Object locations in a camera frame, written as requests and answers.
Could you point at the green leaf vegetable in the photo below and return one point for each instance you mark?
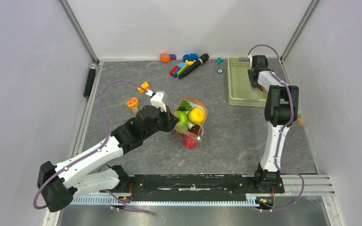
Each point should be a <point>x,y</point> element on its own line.
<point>184,106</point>

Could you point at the black microphone at wall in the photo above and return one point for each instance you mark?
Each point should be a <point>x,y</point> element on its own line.
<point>90,79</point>

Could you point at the light green fruit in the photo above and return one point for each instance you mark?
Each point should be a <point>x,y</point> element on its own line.
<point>181,127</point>

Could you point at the purple block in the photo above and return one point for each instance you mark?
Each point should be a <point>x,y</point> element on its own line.
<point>173,57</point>

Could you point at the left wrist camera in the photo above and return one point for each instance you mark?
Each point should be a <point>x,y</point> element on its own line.
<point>158,100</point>

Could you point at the wooden cube left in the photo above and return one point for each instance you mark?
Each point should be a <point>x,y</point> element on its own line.
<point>135,109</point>

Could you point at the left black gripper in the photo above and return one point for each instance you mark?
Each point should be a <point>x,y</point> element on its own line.
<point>171,121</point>

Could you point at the orange toy brick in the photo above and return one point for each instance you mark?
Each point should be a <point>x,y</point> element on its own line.
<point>144,86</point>

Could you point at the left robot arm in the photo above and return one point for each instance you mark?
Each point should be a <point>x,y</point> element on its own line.
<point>58,184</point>

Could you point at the teal block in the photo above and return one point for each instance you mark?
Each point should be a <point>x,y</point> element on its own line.
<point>219,60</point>

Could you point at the yellow lemon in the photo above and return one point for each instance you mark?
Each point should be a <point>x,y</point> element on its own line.
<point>196,116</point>

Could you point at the wooden cube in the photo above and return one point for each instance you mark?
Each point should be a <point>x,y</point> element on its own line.
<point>135,109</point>
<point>300,121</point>

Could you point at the blue toy car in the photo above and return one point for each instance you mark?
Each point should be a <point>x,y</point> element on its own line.
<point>190,57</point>

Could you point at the coloured block stack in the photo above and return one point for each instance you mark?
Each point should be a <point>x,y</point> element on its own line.
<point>179,68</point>

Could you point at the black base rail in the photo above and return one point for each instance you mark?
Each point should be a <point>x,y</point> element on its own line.
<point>194,187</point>

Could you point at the black microphone on table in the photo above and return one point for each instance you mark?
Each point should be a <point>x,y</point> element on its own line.
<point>201,60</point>

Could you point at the clear zip bag orange zipper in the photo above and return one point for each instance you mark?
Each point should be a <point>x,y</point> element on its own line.
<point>195,103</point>

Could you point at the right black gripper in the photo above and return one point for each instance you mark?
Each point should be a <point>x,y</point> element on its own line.
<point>252,84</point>

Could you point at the red apple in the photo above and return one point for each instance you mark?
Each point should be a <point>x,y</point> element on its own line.
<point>189,143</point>

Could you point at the green apple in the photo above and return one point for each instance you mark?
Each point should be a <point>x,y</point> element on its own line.
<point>182,116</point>

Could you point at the wooden cube right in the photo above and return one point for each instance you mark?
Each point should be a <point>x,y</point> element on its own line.
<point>300,121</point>

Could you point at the dark brown fruit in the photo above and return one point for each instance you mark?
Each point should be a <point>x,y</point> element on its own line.
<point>195,129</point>

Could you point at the green plastic basket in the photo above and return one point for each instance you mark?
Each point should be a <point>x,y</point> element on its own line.
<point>239,89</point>

